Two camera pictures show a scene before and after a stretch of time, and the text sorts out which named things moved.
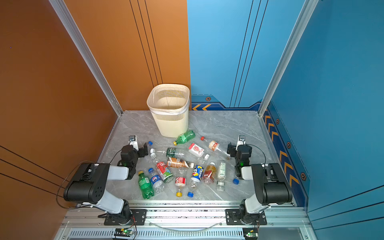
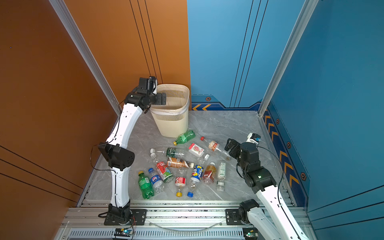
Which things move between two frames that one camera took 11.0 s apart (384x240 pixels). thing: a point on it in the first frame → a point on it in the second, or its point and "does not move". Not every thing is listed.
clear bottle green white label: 221,178 does not move
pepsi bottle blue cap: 156,181 does not move
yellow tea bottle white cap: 209,173 does not move
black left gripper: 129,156 → 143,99
